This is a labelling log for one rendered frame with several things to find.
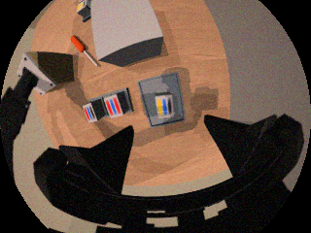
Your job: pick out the grey flat panel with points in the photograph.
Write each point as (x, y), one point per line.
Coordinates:
(266, 76)

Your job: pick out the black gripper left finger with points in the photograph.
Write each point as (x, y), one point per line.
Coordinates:
(108, 160)

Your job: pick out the orange-handled screwdriver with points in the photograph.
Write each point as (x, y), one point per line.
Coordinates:
(81, 47)

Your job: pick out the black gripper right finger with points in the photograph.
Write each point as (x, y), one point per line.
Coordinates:
(236, 141)

